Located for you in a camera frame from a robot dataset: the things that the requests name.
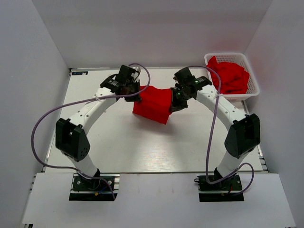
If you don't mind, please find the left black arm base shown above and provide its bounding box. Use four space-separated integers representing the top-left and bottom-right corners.
69 174 119 201

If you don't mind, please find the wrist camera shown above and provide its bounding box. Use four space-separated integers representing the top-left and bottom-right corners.
173 67 212 90
100 65 141 91

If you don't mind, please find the red t shirt in basket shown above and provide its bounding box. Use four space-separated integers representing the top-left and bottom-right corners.
207 56 250 95

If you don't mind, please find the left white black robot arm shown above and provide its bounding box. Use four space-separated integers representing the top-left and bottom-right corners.
55 80 140 190

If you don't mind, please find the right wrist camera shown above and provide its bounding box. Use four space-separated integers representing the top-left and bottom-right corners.
173 67 212 90

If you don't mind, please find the white plastic basket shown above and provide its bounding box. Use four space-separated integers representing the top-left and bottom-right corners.
204 52 260 101

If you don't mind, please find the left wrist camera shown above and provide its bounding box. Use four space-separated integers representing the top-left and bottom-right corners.
100 65 141 91

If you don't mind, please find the red t shirt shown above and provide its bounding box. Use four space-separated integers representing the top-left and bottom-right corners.
133 85 172 124
207 56 250 95

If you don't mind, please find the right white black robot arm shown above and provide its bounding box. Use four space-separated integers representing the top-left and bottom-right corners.
170 84 261 190

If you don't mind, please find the dark label sticker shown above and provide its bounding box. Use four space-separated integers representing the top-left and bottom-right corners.
72 71 88 76

